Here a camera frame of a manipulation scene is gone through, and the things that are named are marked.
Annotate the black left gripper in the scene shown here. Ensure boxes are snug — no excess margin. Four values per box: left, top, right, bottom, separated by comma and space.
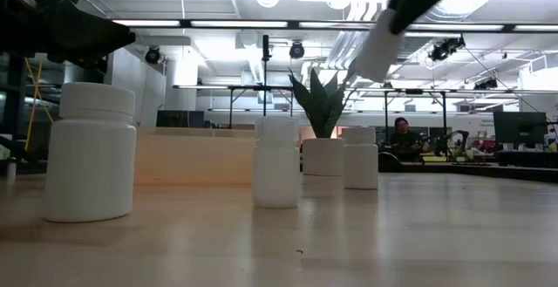
0, 0, 137, 68

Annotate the white pill bottle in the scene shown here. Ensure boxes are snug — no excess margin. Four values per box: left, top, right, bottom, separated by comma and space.
354, 8, 405, 84
252, 115, 303, 210
341, 126, 379, 190
43, 81, 139, 223

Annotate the black round spotlight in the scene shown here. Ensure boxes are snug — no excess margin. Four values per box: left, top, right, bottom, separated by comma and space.
144, 45, 162, 65
289, 41, 306, 60

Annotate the black low screen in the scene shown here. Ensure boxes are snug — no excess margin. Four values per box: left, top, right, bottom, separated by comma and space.
155, 110, 206, 129

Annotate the linear ceiling light strip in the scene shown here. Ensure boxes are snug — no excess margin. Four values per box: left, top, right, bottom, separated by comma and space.
111, 18, 558, 33

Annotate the person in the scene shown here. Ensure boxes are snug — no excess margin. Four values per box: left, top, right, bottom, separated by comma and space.
389, 116, 431, 162

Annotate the green snake plant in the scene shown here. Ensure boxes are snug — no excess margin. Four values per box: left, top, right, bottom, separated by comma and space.
287, 66, 350, 140

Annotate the black tripod stand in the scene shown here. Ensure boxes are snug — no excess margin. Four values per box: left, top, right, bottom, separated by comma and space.
261, 33, 272, 118

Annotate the black computer monitor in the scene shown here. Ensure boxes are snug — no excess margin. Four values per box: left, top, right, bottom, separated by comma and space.
493, 111, 548, 151

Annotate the white plant pot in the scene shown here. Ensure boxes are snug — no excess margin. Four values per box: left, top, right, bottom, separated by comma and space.
302, 137, 345, 177

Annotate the black ceiling camera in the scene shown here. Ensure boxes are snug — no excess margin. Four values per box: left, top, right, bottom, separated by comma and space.
428, 35, 466, 63

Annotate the black background rig frame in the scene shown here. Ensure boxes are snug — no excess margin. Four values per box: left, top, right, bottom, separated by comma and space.
348, 86, 450, 157
173, 84, 297, 130

